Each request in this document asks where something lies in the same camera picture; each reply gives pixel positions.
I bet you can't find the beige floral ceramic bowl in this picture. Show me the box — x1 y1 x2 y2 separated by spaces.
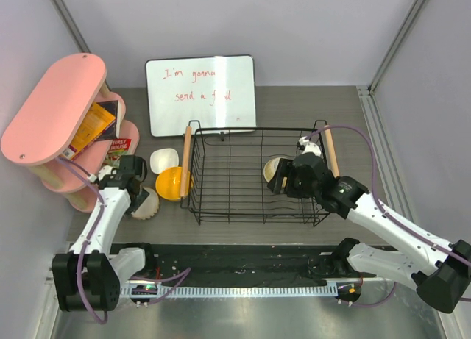
131 187 160 220

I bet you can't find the orange yellow ribbed bowl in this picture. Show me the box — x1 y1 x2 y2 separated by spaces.
155 167 182 201

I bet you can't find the green square bowl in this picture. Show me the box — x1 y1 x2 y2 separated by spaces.
149 148 180 175

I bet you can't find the black wire dish rack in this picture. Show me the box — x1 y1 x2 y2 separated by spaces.
180 120 329 226

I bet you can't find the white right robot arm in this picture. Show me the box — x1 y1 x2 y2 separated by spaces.
266 152 470 313

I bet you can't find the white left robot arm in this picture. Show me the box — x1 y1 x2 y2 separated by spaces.
52 155 157 316

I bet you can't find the yellow dotted white bowl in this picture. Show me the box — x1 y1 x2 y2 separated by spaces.
263 157 280 182

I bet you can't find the red storey house book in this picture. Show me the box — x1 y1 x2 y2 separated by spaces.
102 138 132 168

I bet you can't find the yellow orange book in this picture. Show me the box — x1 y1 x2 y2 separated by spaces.
61 101 106 160

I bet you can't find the dark purple book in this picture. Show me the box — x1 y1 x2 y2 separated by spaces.
96 100 120 141

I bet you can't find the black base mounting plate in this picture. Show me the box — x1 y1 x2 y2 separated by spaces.
110 243 376 281

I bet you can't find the pink three-tier shelf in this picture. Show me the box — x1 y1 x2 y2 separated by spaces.
1 53 126 213

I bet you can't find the whiteboard with red writing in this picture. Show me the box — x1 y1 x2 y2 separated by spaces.
145 54 257 138

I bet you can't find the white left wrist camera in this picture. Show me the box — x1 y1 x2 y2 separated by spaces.
88 165 115 184

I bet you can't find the white slotted cable duct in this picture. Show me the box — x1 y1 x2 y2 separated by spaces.
120 283 338 299

